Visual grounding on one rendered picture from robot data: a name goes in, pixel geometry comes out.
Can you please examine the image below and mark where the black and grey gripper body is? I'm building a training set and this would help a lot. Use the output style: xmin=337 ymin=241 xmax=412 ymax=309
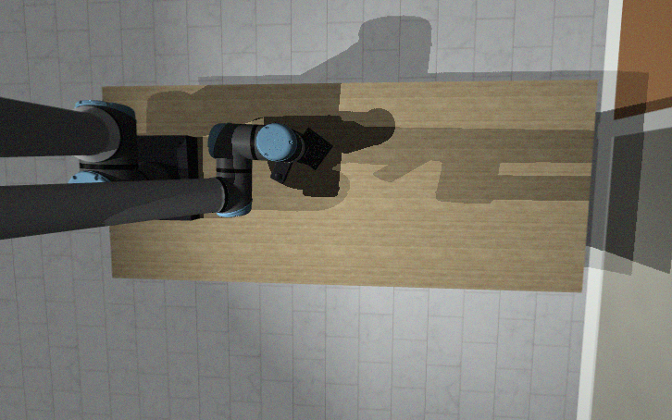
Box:
xmin=293 ymin=130 xmax=314 ymax=163

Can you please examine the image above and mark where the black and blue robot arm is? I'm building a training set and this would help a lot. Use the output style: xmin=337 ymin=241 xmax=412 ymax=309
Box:
xmin=0 ymin=97 xmax=305 ymax=240

